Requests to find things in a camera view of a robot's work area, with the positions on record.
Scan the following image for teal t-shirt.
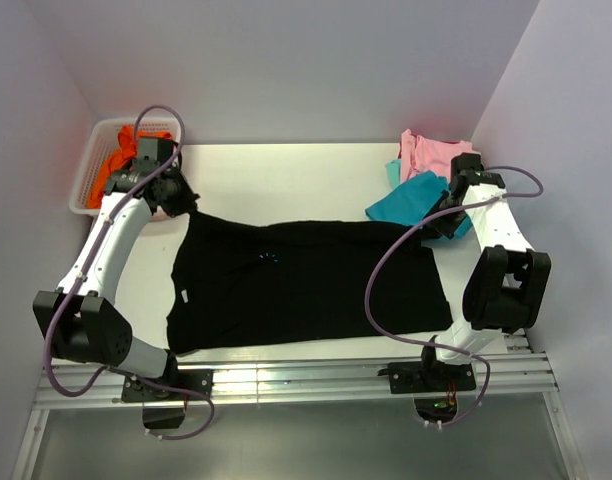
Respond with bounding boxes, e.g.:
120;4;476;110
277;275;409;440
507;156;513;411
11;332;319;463
365;159;449;227

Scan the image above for black t-shirt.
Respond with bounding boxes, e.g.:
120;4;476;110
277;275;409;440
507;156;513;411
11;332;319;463
167;212;452;355

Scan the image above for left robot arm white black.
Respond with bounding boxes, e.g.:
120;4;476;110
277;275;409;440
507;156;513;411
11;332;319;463
32;170;197;399

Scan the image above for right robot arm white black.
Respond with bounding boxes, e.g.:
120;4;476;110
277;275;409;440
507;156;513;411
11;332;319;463
380;180;551;394

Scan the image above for orange t-shirt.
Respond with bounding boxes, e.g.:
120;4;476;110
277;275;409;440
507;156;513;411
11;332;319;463
88;125;175;209

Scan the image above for pink folded t-shirt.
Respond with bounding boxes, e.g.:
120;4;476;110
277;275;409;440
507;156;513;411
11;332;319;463
399;129;476;183

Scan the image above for white plastic basket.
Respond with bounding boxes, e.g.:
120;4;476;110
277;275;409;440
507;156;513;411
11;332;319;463
69;116;180;217

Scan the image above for aluminium mounting rail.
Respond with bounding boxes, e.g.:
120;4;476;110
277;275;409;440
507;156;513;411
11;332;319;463
13;331;587;479

